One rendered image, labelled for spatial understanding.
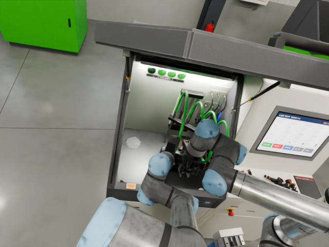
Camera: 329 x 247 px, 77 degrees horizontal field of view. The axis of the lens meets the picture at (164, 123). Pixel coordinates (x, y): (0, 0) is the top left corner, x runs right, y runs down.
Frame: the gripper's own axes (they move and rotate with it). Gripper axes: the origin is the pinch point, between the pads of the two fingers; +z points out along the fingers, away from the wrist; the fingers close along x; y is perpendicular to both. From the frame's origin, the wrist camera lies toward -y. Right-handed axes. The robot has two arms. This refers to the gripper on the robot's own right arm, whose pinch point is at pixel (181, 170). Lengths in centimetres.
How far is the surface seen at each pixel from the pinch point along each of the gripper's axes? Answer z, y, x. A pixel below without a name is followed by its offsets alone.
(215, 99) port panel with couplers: -3, -53, 25
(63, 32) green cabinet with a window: 79, -255, -143
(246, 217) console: 55, 0, 64
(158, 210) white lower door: 55, 0, 0
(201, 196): 27.1, -0.4, 19.9
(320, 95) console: -32, -35, 70
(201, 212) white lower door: 52, 0, 28
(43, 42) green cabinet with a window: 101, -254, -174
